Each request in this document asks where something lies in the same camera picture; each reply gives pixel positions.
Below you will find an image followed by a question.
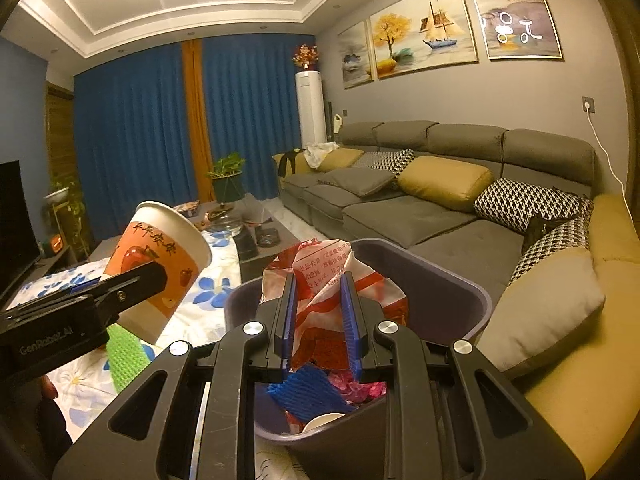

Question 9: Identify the orange white paper cup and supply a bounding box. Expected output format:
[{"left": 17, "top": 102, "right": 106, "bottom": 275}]
[
  {"left": 102, "top": 202, "right": 212, "bottom": 344},
  {"left": 302, "top": 413, "right": 344, "bottom": 434}
]

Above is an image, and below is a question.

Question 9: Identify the green foam net sleeve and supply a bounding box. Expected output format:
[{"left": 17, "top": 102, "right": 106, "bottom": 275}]
[{"left": 103, "top": 324, "right": 155, "bottom": 393}]

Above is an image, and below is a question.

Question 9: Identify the pink plastic bag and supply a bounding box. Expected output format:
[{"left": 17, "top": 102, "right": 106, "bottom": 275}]
[{"left": 328, "top": 370, "right": 386, "bottom": 405}]

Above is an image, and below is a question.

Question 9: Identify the blue foam net sleeve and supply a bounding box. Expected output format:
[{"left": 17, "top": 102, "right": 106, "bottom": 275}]
[{"left": 267, "top": 364, "right": 356, "bottom": 424}]

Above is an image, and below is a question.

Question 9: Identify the red white plastic bag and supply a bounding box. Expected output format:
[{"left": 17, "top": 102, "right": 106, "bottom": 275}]
[{"left": 260, "top": 238, "right": 409, "bottom": 370}]

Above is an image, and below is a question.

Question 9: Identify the dark purple trash bin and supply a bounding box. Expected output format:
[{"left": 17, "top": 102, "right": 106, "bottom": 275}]
[{"left": 222, "top": 237, "right": 495, "bottom": 480}]

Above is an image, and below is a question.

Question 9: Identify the left hand in patterned glove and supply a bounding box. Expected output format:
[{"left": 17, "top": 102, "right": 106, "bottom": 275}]
[{"left": 40, "top": 375, "right": 58, "bottom": 400}]

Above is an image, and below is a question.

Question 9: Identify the white blue floral tablecloth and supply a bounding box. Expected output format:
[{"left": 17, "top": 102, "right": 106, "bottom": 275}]
[{"left": 37, "top": 231, "right": 241, "bottom": 450}]

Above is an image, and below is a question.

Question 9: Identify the black flat television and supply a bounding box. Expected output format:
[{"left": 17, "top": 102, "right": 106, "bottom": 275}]
[{"left": 0, "top": 160, "right": 40, "bottom": 307}]

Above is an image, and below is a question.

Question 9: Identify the orange glowing box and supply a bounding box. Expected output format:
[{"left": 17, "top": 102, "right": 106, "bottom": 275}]
[{"left": 42, "top": 234, "right": 65, "bottom": 258}]

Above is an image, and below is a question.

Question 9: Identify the plant on tall stand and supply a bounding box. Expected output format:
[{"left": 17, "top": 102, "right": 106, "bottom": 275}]
[{"left": 44, "top": 174, "right": 91, "bottom": 259}]

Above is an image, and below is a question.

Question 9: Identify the blue window curtain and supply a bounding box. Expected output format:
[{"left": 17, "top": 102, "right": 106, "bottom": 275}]
[{"left": 74, "top": 34, "right": 316, "bottom": 238}]

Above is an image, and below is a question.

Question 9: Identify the green potted plant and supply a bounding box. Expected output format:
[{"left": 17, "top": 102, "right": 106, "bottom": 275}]
[{"left": 206, "top": 152, "right": 245, "bottom": 204}]

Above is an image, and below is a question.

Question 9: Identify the near beige cushion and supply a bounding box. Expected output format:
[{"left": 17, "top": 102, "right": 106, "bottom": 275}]
[{"left": 477, "top": 247, "right": 605, "bottom": 379}]

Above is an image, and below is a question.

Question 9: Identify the black white patterned cushion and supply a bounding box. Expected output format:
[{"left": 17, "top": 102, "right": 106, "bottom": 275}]
[{"left": 473, "top": 178, "right": 592, "bottom": 234}]

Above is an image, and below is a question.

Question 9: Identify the mustard yellow cushion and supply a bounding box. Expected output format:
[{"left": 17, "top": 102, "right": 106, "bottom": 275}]
[
  {"left": 318, "top": 148, "right": 364, "bottom": 172},
  {"left": 397, "top": 155, "right": 494, "bottom": 212}
]

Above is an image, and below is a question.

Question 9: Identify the far mustard yellow cushion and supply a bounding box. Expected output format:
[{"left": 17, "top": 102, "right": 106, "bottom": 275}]
[{"left": 318, "top": 148, "right": 364, "bottom": 172}]

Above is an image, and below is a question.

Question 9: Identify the grey sectional sofa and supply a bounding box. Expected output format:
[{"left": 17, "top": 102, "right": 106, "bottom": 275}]
[{"left": 279, "top": 120, "right": 639, "bottom": 479}]

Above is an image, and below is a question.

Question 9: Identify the orange curtain strip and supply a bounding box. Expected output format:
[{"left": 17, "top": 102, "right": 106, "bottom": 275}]
[{"left": 181, "top": 39, "right": 215, "bottom": 203}]

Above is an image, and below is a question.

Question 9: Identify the white standing air conditioner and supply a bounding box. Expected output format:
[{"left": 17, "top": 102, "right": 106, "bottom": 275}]
[{"left": 295, "top": 70, "right": 326, "bottom": 148}]

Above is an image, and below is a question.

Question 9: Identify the grey square cushion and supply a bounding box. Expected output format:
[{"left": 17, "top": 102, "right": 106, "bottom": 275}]
[{"left": 319, "top": 167, "right": 395, "bottom": 198}]

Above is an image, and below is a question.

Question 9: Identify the far patterned cushion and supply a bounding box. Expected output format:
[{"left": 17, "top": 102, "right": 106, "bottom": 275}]
[{"left": 352, "top": 148, "right": 414, "bottom": 177}]

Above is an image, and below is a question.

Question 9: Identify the red gold flower ornament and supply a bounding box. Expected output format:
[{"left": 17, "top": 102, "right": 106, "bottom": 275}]
[{"left": 292, "top": 44, "right": 319, "bottom": 70}]

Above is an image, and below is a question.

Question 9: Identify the left landscape painting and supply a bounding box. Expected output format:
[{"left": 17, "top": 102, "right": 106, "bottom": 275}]
[{"left": 337, "top": 21, "right": 372, "bottom": 89}]

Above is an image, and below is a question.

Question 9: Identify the sailboat tree painting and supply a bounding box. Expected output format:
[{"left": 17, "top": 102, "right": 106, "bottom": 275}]
[{"left": 369, "top": 0, "right": 478, "bottom": 79}]

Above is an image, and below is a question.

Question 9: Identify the right abstract painting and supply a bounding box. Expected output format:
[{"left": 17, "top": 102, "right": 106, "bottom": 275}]
[{"left": 473, "top": 0, "right": 563, "bottom": 61}]

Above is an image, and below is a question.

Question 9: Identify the white charging cable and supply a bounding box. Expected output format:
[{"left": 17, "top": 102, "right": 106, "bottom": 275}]
[{"left": 583, "top": 104, "right": 629, "bottom": 201}]

